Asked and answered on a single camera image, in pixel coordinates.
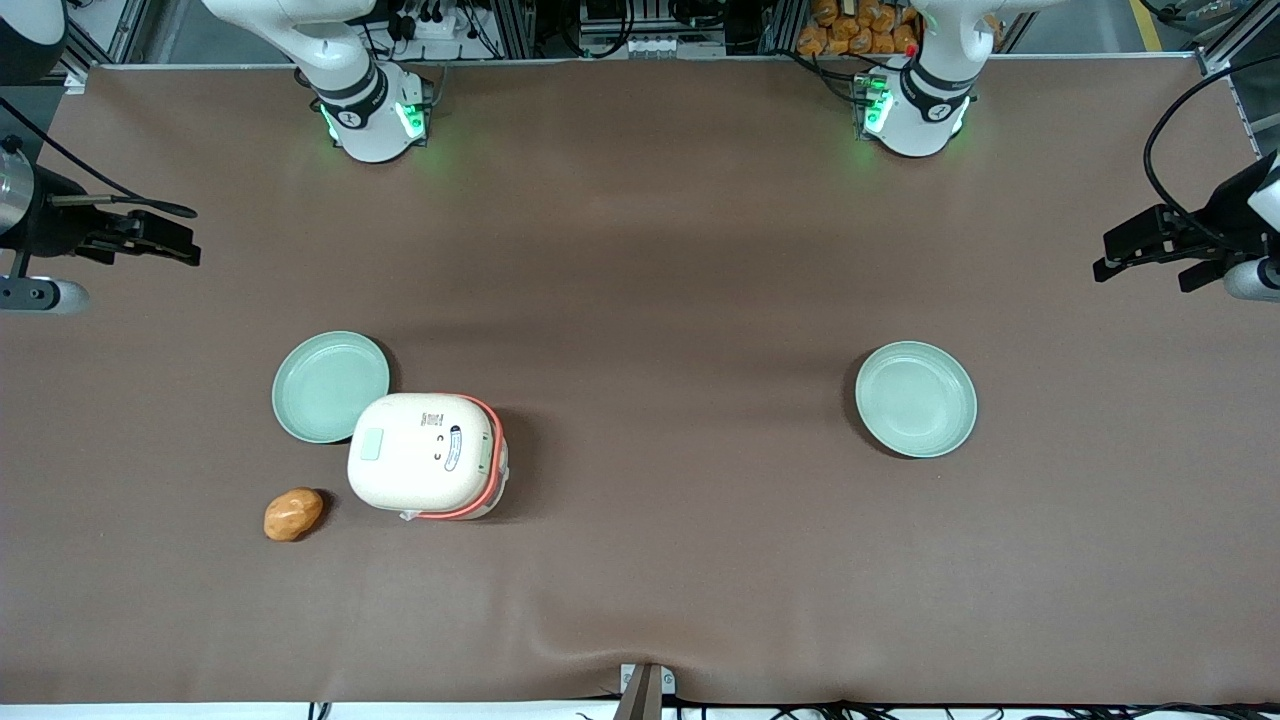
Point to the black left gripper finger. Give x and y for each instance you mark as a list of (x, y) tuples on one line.
[(1135, 240), (1202, 275)]

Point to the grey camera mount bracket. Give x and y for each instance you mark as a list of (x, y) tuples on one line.
[(642, 692)]

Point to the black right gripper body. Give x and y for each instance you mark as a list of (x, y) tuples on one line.
[(48, 215)]

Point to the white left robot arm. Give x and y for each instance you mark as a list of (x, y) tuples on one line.
[(915, 120)]

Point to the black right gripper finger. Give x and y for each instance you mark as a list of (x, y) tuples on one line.
[(170, 252), (165, 230)]

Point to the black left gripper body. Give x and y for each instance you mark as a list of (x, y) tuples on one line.
[(1224, 215)]

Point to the orange bread rolls pile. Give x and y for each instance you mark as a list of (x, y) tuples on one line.
[(850, 30)]

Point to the pale green round plate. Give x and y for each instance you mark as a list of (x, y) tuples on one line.
[(325, 385), (915, 400)]

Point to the cream rice cooker orange trim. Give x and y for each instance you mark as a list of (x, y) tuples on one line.
[(425, 455)]

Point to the white power strip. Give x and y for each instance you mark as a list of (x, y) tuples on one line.
[(440, 22)]

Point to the brown table mat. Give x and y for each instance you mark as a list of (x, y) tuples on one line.
[(640, 250)]

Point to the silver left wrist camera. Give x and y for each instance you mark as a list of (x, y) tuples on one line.
[(1255, 280)]

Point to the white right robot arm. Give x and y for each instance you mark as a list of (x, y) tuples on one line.
[(370, 130)]

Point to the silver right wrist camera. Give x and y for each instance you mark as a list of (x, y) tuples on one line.
[(50, 296)]

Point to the orange-brown bread roll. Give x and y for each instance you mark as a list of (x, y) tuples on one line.
[(293, 514)]

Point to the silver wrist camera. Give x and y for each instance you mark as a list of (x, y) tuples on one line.
[(1255, 280), (50, 296)]

